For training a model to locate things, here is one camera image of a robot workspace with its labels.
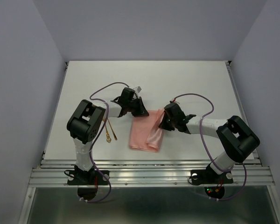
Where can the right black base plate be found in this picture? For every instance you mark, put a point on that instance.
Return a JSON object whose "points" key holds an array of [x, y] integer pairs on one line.
{"points": [[203, 176]]}

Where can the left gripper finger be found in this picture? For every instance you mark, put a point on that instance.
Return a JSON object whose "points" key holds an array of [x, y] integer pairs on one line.
{"points": [[134, 108], [142, 109]]}

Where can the pink satin napkin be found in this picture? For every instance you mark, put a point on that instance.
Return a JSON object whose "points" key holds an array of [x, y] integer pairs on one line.
{"points": [[145, 134]]}

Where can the gold fork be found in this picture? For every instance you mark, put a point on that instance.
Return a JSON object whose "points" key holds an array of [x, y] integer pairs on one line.
{"points": [[115, 137]]}

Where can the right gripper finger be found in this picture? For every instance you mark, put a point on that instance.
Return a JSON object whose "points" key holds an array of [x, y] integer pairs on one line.
{"points": [[165, 123], [182, 127]]}

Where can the aluminium frame rail front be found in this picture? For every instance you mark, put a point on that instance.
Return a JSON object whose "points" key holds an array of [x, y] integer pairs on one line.
{"points": [[124, 173]]}

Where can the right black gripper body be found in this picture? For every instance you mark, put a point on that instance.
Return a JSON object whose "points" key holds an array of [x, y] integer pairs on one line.
{"points": [[174, 122]]}

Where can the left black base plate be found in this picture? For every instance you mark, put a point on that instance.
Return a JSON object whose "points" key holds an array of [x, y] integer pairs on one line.
{"points": [[91, 178]]}

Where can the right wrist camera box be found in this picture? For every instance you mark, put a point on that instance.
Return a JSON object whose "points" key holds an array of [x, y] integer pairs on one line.
{"points": [[173, 112]]}

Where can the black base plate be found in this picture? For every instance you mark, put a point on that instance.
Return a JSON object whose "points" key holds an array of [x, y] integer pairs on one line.
{"points": [[91, 178], [203, 176]]}

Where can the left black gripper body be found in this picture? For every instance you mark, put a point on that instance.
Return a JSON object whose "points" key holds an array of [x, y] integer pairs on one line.
{"points": [[129, 104]]}

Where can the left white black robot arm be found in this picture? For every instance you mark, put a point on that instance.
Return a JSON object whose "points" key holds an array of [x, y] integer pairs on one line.
{"points": [[86, 124]]}

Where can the gold spoon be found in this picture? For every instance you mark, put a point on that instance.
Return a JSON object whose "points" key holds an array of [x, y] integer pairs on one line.
{"points": [[108, 138]]}

